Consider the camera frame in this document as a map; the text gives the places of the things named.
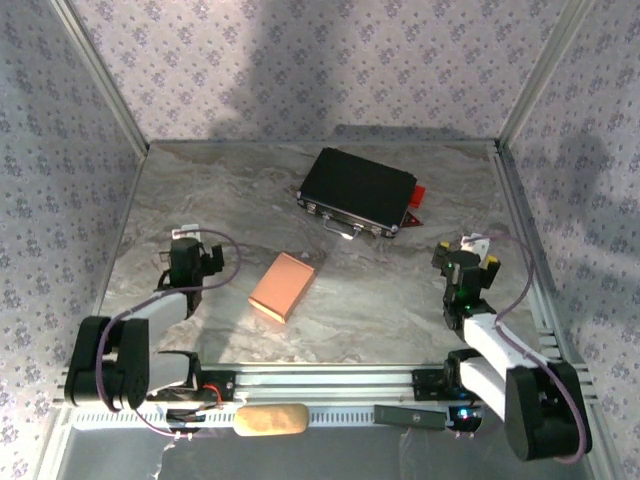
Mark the orange cloth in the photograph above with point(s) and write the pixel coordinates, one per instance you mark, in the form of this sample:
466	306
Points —
282	287

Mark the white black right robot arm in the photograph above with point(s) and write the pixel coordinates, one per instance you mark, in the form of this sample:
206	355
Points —
487	340

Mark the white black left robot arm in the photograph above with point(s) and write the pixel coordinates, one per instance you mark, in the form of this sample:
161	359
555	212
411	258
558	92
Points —
160	310

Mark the red triangular piece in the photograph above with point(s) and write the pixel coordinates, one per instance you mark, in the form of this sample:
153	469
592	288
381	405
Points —
414	220

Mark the red plastic block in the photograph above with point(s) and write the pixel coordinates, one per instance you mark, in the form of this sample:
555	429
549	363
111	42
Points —
419	196

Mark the black carrying case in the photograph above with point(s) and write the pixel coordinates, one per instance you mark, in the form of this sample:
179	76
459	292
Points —
360	185

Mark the black controller board with lights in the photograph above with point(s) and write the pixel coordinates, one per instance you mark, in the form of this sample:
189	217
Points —
467	417

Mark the dark green flat device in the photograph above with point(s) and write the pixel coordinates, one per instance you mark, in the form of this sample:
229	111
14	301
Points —
410	416

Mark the tan foam pad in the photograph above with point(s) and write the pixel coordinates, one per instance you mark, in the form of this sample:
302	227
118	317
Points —
272	420

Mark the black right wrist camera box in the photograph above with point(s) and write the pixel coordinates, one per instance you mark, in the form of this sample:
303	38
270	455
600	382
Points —
475	247

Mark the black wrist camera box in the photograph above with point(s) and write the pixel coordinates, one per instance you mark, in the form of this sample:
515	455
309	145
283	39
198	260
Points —
185	250
475	247

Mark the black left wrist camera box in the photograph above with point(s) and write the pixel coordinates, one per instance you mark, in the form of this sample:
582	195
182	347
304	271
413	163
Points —
185	250

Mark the aluminium side floor rail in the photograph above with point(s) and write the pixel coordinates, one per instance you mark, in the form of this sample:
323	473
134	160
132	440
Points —
111	250
525	225

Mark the aluminium rear floor rail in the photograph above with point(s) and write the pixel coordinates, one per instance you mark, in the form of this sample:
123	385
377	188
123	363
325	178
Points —
250	143

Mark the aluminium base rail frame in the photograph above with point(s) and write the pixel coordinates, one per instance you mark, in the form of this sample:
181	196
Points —
325	382

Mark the aluminium frame post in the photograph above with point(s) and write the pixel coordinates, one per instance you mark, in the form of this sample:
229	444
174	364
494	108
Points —
544	75
104	80

